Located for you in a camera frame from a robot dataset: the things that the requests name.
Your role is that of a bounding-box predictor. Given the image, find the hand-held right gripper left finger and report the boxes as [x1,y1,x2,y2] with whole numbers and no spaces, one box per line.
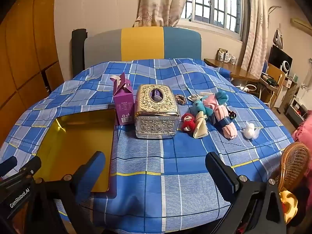
[30,151,106,234]

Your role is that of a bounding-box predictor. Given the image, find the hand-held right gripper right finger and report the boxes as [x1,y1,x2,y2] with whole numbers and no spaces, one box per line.
[205,152,287,234]

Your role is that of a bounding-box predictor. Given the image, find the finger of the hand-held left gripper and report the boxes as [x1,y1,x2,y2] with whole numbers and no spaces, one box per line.
[10,155,42,182]
[0,156,18,176]

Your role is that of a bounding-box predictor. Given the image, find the gold metal tray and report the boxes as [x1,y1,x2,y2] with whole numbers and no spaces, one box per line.
[32,108,118,195]

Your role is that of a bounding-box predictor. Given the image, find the pink sock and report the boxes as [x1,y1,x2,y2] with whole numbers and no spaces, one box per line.
[214,104,238,140]

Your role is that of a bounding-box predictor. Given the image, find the cream cloth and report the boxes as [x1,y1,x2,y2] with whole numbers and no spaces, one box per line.
[194,111,208,138]

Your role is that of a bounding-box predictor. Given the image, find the red plush doll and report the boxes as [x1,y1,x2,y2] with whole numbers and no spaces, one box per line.
[182,113,196,132]

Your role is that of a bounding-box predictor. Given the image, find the blue plush toy pink dress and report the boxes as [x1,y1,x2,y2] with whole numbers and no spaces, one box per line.
[191,91,230,123]

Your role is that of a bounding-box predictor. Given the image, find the yellow soft toy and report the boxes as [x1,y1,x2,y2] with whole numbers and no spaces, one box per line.
[279,190,298,225]

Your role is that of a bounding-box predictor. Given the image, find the blue plaid bedsheet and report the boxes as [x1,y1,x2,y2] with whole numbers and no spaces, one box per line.
[0,58,296,233]

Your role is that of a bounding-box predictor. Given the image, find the purple carton box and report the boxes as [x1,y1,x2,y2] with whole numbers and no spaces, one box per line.
[110,72,135,126]

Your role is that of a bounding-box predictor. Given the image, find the ornate silver tissue box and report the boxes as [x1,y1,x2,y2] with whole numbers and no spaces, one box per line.
[134,84,181,139]

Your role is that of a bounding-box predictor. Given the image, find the pink cloth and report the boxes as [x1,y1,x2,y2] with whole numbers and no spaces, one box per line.
[291,111,312,150]

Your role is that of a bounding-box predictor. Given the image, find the white storage shelf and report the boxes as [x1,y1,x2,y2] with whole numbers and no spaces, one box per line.
[285,95,308,127]

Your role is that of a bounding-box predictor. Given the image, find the wooden bedside desk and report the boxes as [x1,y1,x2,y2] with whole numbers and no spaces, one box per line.
[203,58,259,82]

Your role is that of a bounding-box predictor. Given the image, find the wooden wardrobe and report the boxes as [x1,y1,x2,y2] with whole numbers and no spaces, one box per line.
[0,0,65,142]

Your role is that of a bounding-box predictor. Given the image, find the wooden chair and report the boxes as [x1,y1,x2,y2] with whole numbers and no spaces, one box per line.
[258,62,286,110]

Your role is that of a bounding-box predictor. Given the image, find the black rolled mat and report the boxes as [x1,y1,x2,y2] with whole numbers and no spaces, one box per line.
[71,29,87,78]

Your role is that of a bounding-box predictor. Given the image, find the black monitor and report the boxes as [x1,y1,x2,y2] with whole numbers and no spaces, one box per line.
[268,44,293,70]

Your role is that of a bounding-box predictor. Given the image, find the grey yellow blue headboard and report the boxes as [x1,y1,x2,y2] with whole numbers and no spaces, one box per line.
[83,26,202,62]

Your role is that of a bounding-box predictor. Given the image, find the pale pink curtain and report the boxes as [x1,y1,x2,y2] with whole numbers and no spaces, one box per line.
[240,0,270,79]

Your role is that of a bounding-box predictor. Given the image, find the white steam iron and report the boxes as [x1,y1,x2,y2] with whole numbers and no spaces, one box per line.
[275,29,285,50]

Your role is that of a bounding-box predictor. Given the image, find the barred window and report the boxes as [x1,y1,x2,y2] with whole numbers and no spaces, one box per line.
[179,0,244,41]

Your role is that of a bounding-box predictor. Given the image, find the beige starfish print curtain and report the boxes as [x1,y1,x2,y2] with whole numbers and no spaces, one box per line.
[133,0,191,28]

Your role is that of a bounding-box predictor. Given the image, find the white cable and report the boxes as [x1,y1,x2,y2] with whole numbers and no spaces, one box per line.
[240,84,257,93]

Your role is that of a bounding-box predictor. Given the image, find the wall air conditioner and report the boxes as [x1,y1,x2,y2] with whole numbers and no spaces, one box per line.
[290,18,312,30]

